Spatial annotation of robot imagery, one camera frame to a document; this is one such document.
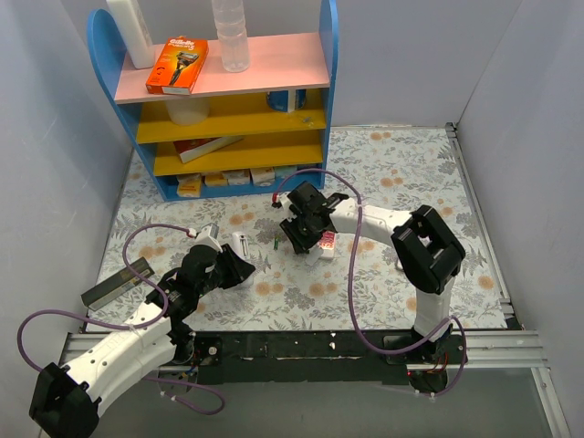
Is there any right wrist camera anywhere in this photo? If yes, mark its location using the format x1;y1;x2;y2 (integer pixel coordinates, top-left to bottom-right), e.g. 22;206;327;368
271;193;296;219

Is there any orange razor box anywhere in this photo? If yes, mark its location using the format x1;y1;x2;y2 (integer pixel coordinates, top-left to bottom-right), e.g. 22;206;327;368
145;36;209;96

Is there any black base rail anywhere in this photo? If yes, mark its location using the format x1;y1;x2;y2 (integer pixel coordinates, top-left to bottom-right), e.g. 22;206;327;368
193;330;432;385

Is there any yellow sponge pack left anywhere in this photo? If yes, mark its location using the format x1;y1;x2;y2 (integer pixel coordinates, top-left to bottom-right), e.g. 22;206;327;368
177;174;203;198

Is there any white remote with screen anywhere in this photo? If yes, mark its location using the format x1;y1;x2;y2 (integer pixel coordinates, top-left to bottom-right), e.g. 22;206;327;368
232;231;254;289

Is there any floral table mat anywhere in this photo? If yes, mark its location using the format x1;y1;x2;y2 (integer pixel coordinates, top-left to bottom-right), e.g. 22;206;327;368
99;129;506;330

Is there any blue shelf unit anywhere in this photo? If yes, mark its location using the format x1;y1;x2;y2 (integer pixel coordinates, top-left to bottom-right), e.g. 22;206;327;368
87;1;339;202

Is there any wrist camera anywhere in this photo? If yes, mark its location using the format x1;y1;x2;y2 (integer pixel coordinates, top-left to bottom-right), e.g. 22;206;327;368
187;223;222;253
271;193;296;219

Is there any clear plastic water bottle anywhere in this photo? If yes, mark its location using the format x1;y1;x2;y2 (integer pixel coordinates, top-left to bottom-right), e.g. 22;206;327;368
212;0;250;73

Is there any black flat bar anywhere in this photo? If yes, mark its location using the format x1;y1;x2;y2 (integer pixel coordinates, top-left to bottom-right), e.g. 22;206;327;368
80;257;153;310

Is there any white bottle on shelf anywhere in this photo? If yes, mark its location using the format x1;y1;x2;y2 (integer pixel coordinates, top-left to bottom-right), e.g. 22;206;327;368
106;0;155;69

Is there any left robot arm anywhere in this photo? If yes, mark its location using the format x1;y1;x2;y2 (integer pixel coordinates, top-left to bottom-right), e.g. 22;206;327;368
29;245;255;437

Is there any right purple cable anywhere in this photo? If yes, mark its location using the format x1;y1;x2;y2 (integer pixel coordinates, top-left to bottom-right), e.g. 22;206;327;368
273;168;469;397

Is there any blue white carton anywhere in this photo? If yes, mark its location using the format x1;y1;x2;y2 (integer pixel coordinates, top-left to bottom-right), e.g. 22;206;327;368
266;89;307;113

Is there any white cup on shelf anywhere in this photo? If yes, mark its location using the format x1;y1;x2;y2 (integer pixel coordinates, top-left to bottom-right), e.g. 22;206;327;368
165;98;210;126

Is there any red white remote control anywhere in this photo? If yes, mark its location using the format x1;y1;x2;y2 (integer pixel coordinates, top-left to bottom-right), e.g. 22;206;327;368
318;231;337;260

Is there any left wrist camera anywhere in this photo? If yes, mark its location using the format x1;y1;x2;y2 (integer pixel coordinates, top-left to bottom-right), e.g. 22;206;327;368
187;223;222;253

